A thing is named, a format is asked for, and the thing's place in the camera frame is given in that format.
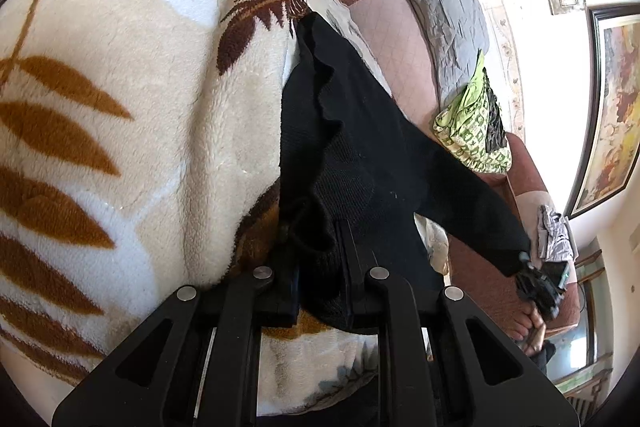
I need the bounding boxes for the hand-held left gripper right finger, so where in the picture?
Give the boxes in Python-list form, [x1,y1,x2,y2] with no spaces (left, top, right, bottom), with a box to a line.
[338,221,582,427]

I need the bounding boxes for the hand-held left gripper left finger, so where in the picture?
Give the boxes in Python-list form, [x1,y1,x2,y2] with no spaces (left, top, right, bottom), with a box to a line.
[52,251,302,427]

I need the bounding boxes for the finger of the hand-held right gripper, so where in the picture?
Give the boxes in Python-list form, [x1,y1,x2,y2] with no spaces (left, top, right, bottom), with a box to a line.
[515,249,540,279]

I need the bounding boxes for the black pants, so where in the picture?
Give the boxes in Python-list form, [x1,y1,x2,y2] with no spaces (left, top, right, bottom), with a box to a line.
[277,9,533,343]

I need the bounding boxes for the person's right forearm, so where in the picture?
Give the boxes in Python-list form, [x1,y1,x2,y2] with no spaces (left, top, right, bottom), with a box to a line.
[530,341,559,370]

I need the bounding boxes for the person's right hand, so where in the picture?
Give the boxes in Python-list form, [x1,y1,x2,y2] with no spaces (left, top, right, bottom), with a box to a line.
[504,301,549,356]

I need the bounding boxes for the grey white crumpled cloth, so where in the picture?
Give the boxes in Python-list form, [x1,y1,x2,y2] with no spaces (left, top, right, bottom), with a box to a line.
[537,204,581,265]

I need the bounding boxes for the glass side table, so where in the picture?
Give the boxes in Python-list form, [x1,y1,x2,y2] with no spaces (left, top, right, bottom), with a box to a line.
[550,252,619,408]

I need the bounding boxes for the black crumpled cloth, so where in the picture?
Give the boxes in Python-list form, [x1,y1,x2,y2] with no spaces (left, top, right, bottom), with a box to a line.
[480,82,511,154]

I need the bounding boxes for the green patterned cloth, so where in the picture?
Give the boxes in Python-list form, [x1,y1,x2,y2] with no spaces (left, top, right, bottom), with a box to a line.
[432,49,513,175]

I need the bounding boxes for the dark framed painting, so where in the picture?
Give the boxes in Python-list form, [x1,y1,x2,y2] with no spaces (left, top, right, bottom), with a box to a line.
[565,4,640,220]

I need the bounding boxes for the reddish brown sofa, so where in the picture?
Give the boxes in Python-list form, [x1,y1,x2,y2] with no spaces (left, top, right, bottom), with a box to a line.
[335,0,583,343]

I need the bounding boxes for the leaf print fleece blanket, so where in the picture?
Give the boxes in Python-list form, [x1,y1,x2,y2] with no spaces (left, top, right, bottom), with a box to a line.
[0,0,451,414]

